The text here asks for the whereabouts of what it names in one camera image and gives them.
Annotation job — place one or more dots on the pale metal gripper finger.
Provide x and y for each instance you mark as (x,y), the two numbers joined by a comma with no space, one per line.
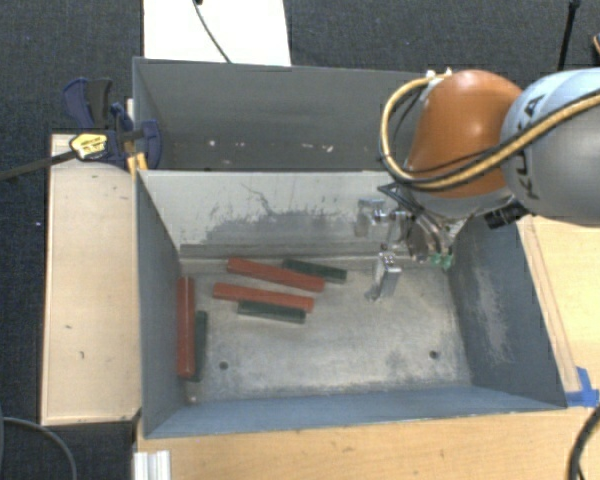
(386,278)
(367,215)

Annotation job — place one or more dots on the pale wood flat board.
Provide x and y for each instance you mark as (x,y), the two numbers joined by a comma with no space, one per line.
(90,293)

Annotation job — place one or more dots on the grey metal bin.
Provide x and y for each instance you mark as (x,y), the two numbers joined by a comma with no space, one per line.
(330,358)

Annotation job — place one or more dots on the black cylinder on white bracket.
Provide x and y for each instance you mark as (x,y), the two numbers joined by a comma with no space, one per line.
(502,216)

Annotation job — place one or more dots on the red-brown flat block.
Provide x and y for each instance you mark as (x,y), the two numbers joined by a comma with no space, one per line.
(275,274)
(262,296)
(185,328)

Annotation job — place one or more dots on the dark green flat block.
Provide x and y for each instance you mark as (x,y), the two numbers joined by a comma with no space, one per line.
(200,343)
(272,312)
(320,270)

